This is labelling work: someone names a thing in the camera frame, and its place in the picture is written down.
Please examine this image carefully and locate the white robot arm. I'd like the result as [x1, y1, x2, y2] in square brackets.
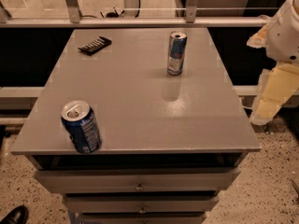
[247, 0, 299, 125]

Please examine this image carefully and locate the silver blue redbull can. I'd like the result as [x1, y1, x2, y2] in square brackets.
[167, 31, 188, 76]

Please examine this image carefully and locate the dark blue soda can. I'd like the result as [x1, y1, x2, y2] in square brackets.
[61, 100, 102, 154]

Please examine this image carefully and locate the grey drawer cabinet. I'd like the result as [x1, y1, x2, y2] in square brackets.
[10, 27, 262, 224]

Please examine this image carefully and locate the top grey drawer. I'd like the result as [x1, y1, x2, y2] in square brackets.
[35, 168, 240, 194]

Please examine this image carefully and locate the grey drawer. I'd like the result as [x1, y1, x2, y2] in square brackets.
[78, 213, 206, 224]
[35, 168, 240, 194]
[63, 195, 219, 214]

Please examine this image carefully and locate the black snack bar packet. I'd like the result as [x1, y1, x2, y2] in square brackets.
[78, 36, 112, 56]

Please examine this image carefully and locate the middle grey drawer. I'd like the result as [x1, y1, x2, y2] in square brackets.
[63, 195, 219, 214]

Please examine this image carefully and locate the bottom grey drawer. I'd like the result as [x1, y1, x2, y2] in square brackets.
[78, 213, 206, 224]

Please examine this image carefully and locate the black shoe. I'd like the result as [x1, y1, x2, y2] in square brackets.
[0, 205, 29, 224]

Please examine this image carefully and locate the metal railing frame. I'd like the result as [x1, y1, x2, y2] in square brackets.
[0, 0, 268, 28]

